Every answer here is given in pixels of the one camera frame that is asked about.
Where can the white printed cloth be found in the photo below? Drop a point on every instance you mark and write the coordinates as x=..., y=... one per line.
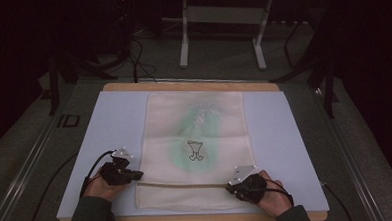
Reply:
x=196, y=157

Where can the person's right hand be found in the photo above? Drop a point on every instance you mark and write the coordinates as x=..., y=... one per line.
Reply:
x=274, y=197

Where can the black metal stand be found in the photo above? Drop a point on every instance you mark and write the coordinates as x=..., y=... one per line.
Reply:
x=69, y=72
x=319, y=71

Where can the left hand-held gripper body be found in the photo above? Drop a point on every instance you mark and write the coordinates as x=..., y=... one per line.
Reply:
x=118, y=170

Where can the person's left hand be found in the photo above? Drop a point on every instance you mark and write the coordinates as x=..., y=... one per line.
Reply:
x=100, y=189

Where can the white metal stand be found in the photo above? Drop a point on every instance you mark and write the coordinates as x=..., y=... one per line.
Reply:
x=223, y=16

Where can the aluminium floor rail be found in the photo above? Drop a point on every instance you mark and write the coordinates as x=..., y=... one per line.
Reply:
x=349, y=157
x=23, y=171

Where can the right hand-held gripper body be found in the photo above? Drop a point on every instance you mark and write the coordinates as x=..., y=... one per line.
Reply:
x=249, y=186

